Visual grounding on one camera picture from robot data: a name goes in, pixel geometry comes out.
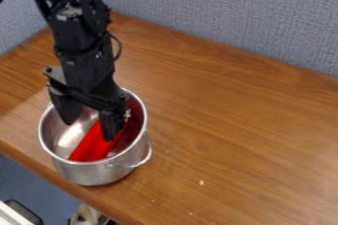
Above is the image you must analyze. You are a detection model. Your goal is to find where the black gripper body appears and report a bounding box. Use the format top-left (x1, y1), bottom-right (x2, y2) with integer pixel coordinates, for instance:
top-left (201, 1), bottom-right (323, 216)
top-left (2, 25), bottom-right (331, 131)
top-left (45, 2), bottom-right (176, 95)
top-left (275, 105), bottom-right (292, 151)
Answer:
top-left (44, 35), bottom-right (126, 113)

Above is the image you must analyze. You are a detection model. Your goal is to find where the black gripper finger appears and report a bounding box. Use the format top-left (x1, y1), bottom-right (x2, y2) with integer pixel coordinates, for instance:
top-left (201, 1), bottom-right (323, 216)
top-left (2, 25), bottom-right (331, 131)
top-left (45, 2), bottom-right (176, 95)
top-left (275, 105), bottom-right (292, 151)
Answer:
top-left (98, 110), bottom-right (126, 141)
top-left (49, 89), bottom-right (85, 125)

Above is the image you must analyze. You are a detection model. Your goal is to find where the red elongated object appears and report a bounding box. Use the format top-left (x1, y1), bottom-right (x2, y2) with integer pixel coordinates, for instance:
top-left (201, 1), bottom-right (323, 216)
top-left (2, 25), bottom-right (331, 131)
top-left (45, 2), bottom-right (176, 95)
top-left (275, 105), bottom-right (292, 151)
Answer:
top-left (68, 120), bottom-right (122, 162)

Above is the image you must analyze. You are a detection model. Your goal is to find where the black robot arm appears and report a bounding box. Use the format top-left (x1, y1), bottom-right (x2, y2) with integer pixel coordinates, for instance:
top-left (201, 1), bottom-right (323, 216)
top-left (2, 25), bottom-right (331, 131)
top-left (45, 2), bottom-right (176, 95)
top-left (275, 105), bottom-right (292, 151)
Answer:
top-left (0, 0), bottom-right (126, 141)

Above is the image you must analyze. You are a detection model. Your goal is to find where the silver metal pot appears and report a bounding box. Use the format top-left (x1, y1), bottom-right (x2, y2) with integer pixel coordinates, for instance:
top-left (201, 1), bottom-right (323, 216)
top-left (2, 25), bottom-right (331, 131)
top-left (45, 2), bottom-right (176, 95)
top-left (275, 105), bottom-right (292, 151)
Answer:
top-left (37, 90), bottom-right (153, 186)

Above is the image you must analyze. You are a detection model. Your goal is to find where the white patterned object under table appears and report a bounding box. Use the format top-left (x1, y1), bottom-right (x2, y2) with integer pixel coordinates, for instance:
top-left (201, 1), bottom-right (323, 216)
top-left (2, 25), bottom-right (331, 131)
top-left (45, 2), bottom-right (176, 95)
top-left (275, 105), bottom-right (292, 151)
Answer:
top-left (64, 204), bottom-right (118, 225)

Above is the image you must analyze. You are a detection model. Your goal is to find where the black and white object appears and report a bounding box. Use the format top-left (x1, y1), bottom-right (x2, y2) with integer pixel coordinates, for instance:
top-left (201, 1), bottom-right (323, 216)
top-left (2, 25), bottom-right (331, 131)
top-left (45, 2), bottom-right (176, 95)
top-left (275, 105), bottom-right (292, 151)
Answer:
top-left (0, 199), bottom-right (44, 225)

